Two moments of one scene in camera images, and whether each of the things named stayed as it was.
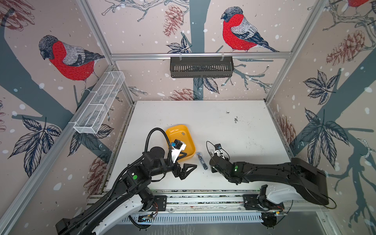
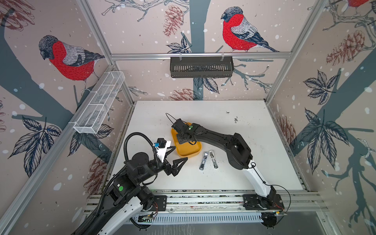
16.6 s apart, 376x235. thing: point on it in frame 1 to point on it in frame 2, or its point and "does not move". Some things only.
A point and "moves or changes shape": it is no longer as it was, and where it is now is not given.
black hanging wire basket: [201, 66] does not move
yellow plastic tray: [182, 133] moves or changes shape
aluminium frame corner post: [90, 17] does not move
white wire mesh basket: [99, 104] does not move
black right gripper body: [212, 168] to [181, 137]
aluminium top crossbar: [201, 55] does not move
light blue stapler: [199, 156] moves or changes shape
